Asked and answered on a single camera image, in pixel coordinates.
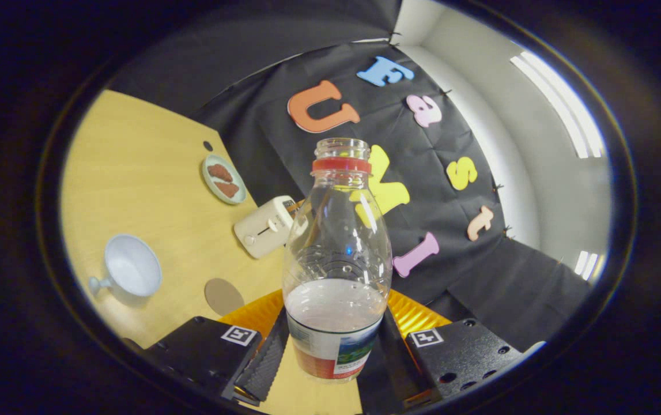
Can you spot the wooden table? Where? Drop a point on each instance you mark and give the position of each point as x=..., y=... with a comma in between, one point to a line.
x=134, y=173

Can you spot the red-brown meat slice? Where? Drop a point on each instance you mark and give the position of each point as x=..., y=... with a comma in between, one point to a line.
x=227, y=189
x=219, y=172

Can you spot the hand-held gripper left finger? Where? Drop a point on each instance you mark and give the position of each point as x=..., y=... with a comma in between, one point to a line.
x=267, y=363

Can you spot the long ceiling light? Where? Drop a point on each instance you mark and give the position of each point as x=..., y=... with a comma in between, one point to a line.
x=558, y=104

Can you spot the clear plastic juice bottle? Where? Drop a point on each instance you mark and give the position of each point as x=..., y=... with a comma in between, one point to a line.
x=336, y=230

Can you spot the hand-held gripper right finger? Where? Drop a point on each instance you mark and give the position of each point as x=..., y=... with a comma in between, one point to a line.
x=393, y=369

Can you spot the pale green plate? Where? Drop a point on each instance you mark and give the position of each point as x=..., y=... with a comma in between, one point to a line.
x=214, y=159

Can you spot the round brown coaster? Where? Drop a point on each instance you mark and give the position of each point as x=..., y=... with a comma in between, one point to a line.
x=223, y=297

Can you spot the white cup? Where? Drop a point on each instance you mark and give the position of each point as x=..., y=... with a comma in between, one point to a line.
x=134, y=265

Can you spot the white toaster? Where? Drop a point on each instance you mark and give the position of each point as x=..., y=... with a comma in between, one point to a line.
x=264, y=230

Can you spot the small ceiling light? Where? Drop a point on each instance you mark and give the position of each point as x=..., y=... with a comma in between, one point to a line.
x=586, y=265

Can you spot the brown toast slice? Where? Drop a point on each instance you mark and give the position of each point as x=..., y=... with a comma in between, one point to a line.
x=297, y=206

